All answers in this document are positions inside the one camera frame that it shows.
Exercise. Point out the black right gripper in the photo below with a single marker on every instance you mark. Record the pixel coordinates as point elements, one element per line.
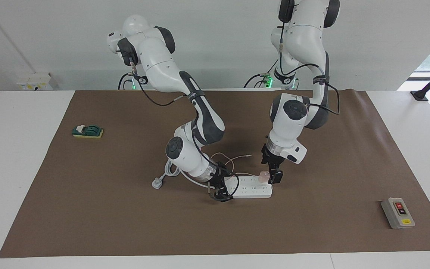
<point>220,178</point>

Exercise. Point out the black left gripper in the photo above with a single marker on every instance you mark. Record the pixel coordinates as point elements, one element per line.
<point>273,158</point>

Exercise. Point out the pink charger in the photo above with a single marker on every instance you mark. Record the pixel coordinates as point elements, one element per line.
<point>263,176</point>

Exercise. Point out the white power strip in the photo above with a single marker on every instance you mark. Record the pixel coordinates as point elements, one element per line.
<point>252,189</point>

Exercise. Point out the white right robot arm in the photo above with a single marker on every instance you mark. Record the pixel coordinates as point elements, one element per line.
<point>155,63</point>

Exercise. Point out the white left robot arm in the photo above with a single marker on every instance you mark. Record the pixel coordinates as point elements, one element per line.
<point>291,127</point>

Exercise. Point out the brown table mat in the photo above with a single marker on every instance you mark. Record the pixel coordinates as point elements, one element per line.
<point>200,231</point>

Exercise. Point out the green lit base connector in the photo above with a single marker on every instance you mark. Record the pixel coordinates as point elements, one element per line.
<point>269,79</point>

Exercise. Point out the grey on-off switch box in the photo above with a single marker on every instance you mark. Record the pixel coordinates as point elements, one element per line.
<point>398,213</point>

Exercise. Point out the green knife switch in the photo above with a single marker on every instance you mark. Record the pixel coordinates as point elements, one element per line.
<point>88,131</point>

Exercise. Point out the white wall socket box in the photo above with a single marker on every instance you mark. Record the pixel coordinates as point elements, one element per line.
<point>36,82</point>

